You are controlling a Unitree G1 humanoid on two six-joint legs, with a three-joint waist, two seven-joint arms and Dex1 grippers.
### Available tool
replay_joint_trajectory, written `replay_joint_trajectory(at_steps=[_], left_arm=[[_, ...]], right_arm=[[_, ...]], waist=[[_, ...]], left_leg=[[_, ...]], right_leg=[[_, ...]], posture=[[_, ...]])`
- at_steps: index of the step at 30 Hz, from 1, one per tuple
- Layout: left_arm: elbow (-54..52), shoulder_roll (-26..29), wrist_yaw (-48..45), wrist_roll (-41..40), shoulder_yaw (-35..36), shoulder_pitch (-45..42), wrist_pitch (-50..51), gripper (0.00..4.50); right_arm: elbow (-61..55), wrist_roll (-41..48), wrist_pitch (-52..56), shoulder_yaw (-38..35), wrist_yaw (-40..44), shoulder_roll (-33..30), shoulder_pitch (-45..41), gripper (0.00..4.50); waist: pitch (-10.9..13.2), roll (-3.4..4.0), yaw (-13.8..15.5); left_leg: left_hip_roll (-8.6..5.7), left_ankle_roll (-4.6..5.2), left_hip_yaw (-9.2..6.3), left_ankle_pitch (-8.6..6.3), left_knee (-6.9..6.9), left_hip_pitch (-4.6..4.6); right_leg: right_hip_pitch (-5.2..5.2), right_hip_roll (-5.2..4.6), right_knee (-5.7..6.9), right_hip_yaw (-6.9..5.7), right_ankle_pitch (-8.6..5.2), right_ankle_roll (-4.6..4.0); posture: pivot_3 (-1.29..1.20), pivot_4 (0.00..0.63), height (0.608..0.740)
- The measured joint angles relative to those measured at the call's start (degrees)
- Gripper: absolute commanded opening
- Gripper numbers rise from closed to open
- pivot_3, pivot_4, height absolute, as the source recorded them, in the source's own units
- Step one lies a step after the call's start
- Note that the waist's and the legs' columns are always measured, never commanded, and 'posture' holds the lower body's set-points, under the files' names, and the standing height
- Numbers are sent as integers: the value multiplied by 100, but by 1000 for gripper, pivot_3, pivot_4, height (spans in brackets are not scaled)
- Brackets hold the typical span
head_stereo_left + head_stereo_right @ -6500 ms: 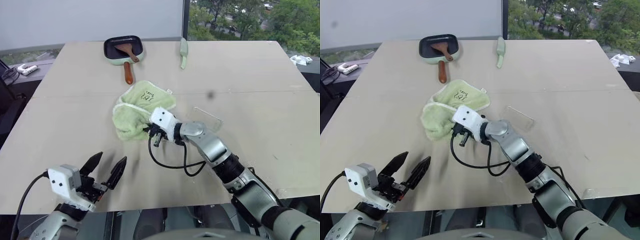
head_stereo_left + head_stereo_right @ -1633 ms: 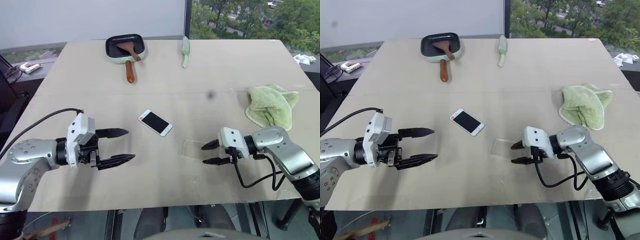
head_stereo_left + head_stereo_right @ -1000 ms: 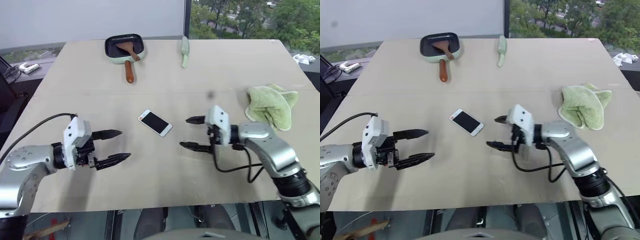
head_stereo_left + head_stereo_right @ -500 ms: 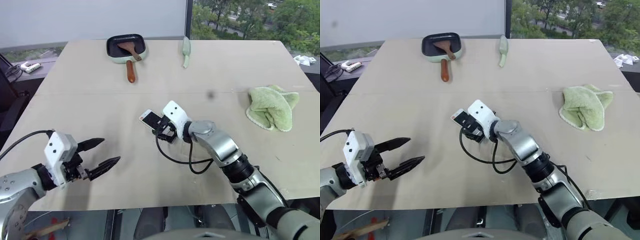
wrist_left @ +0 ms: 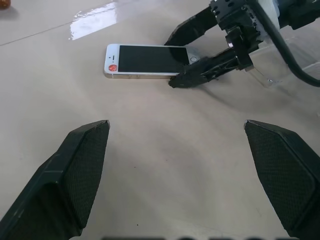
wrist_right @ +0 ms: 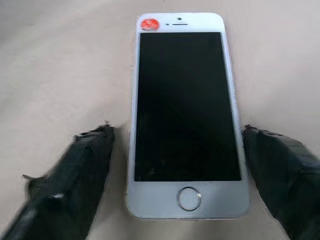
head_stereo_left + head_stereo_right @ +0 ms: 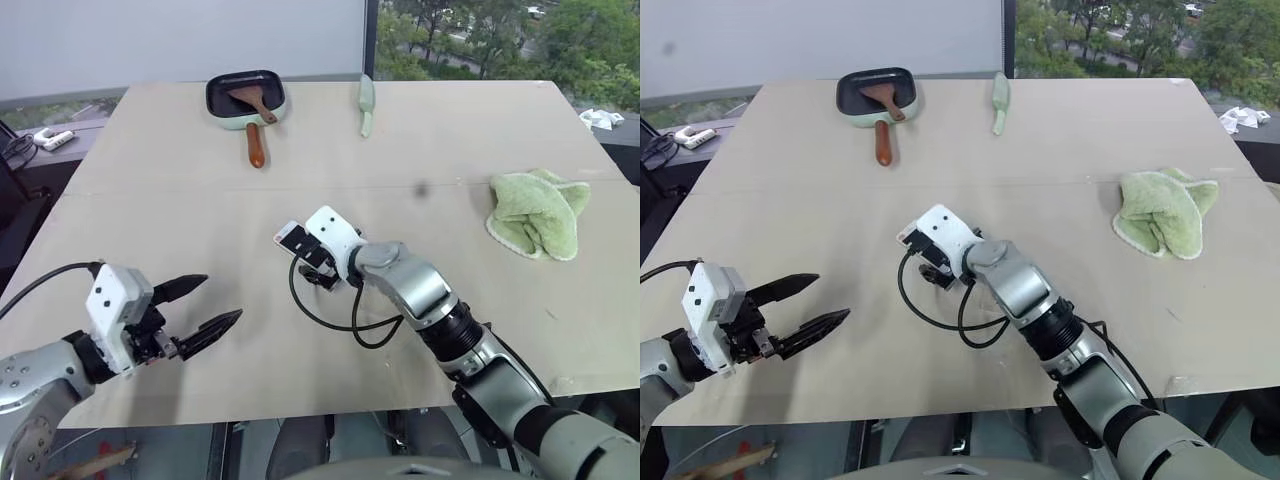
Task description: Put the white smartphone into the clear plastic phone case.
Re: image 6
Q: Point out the round red sticker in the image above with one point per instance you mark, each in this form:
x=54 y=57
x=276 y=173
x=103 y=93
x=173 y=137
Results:
x=150 y=24

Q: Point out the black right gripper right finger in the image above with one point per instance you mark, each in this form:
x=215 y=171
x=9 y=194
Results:
x=287 y=185

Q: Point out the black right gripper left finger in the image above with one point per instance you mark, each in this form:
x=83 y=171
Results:
x=65 y=185

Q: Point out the white smartphone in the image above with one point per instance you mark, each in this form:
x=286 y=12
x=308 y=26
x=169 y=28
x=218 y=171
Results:
x=186 y=110

